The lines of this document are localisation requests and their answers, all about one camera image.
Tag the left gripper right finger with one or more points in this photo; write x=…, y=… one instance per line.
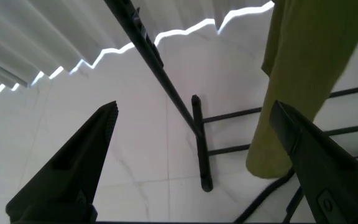
x=337, y=180

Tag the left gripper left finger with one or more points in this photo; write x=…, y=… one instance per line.
x=67, y=180

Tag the green long-sleeved shirt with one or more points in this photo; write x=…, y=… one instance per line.
x=306, y=62

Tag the black clothes rack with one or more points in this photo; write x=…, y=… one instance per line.
x=155, y=63

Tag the white curtain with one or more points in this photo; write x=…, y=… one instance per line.
x=57, y=31

